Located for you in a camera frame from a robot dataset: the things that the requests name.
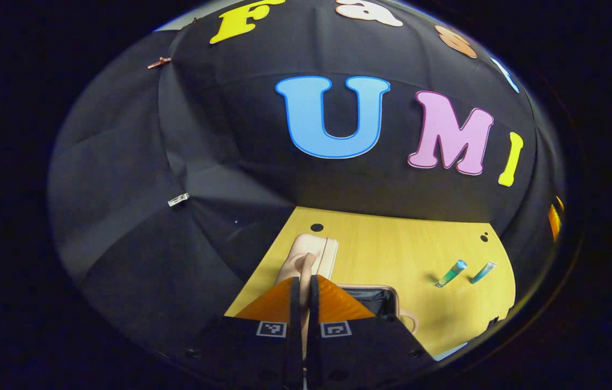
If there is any teal bottle with blue cap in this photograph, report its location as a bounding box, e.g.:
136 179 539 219
435 259 468 289

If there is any white and blue cream tube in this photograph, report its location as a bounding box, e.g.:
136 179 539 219
470 261 498 285

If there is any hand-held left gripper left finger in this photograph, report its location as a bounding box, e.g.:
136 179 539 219
186 276 303 390

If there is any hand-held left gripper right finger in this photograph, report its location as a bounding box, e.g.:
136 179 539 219
306 275 438 390

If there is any black backdrop cloth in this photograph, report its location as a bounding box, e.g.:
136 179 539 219
48 0 567 374

